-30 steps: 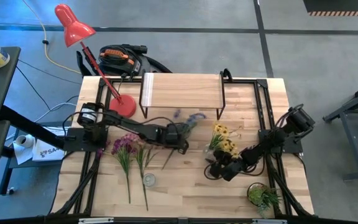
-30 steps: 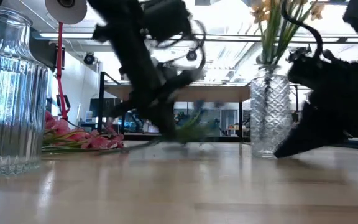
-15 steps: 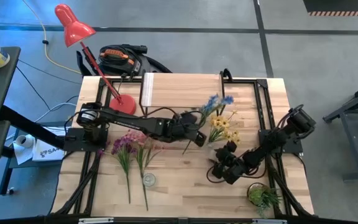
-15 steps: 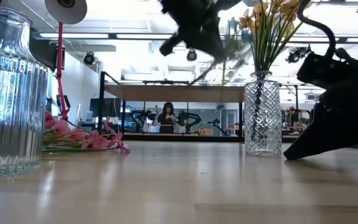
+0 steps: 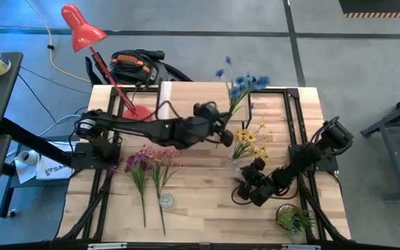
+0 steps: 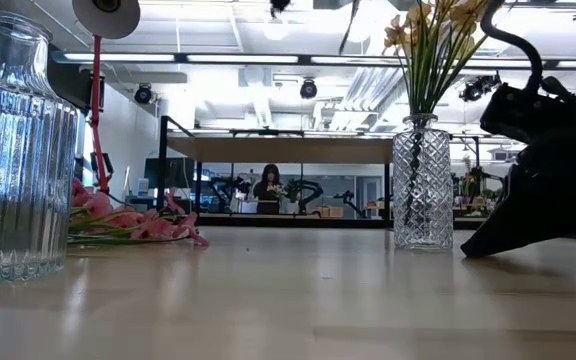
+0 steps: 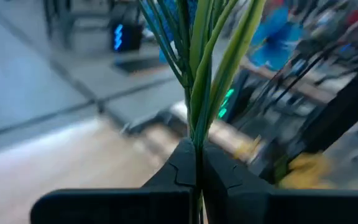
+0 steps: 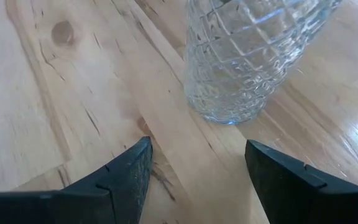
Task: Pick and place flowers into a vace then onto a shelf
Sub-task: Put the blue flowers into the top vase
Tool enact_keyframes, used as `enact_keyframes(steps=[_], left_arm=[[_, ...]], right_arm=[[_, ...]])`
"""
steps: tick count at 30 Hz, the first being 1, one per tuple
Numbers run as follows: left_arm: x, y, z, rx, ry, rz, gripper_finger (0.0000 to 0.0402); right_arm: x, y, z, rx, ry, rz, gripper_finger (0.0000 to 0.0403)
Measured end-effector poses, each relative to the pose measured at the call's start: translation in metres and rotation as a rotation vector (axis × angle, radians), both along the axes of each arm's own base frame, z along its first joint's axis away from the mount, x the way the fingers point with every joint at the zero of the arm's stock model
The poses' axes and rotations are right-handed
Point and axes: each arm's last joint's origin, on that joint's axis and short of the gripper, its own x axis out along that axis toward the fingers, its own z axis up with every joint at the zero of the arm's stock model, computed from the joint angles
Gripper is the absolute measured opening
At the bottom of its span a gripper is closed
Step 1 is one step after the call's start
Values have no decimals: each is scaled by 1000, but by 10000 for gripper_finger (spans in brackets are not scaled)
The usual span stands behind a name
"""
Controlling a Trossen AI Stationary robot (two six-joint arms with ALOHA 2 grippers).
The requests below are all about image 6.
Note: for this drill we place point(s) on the diamond-cut clear glass vase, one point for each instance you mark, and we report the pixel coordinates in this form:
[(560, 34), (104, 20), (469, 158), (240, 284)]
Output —
[(422, 190)]

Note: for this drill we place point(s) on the pink purple artificial flower bunch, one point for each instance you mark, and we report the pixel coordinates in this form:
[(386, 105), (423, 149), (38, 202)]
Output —
[(153, 227)]

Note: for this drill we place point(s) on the white globe pendant lamp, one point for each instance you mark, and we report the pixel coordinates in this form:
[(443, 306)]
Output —
[(275, 29)]

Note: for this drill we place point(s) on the wooden shelf with black legs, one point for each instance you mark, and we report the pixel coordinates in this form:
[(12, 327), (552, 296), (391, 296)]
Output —
[(278, 150)]

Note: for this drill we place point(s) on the black background robot arm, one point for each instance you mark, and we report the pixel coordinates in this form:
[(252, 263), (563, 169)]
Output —
[(349, 200), (305, 192), (228, 192)]

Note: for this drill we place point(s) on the black computer monitor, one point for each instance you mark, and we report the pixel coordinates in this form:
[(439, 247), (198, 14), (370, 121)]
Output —
[(168, 172)]

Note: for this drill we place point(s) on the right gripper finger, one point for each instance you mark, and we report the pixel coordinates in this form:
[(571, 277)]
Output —
[(558, 190)]

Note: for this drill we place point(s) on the yellow artificial flower bunch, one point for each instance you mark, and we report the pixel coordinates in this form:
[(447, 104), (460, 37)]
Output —
[(425, 95)]

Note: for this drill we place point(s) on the cardboard box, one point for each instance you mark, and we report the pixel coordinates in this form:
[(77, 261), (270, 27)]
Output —
[(330, 211)]

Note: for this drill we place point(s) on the person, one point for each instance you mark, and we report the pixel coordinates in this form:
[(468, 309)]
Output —
[(268, 192)]

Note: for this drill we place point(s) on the black overhead light bar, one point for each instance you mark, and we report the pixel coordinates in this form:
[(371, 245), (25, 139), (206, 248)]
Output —
[(268, 59)]

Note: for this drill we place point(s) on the ribbed clear glass vase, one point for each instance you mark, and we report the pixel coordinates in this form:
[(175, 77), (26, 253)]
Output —
[(18, 150)]

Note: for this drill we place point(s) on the black ceiling spotlight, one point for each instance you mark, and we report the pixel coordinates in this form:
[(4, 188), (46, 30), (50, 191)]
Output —
[(308, 89), (143, 94), (475, 89)]

